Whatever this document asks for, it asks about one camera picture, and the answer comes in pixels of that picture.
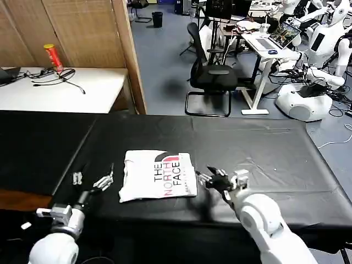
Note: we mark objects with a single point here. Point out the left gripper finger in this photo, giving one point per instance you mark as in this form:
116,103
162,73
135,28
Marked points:
104,183
77,178

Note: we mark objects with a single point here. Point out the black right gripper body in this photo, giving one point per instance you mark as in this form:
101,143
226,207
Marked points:
220,182

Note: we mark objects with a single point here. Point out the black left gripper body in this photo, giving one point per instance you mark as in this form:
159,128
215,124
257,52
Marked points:
84,200

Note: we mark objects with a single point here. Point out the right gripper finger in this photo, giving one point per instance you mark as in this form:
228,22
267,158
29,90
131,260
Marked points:
218,172
204,178

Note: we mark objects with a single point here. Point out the white printed t-shirt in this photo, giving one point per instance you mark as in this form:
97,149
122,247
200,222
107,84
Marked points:
143,178

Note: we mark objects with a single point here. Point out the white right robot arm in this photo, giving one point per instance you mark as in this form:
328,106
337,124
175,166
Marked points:
264,220

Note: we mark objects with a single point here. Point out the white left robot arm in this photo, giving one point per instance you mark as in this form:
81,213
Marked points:
55,244

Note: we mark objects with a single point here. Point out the black tablecloth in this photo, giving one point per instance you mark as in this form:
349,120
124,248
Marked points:
247,143

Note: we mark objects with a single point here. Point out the white low table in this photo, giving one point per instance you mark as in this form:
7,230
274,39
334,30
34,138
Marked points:
63,93

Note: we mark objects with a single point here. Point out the black office chair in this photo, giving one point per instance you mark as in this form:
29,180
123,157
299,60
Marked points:
213,77

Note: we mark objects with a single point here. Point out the red snack can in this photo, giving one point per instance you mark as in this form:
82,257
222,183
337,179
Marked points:
54,58

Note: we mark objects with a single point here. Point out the white standing desk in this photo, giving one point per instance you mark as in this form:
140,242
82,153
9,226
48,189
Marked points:
261,55

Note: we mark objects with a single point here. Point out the blue computer mouse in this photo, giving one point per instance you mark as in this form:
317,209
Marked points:
272,52

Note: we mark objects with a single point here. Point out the wooden partition screen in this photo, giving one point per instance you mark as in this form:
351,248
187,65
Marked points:
88,33

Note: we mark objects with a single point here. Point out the pile of folded clothes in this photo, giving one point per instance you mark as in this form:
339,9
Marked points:
247,26

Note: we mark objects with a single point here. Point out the clear plastic cup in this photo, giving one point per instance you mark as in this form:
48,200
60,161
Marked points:
265,28

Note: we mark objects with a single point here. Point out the open silver laptop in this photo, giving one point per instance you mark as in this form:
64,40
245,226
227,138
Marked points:
283,34

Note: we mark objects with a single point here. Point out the black monitor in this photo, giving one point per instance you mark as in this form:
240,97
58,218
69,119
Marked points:
218,9

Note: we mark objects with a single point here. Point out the white humanoid robot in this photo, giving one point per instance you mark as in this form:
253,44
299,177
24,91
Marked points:
295,6
324,46

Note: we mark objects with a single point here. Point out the black trash bin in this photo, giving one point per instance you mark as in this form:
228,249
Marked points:
157,19

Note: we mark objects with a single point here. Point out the black cantilever chair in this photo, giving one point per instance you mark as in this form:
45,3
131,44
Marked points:
140,11

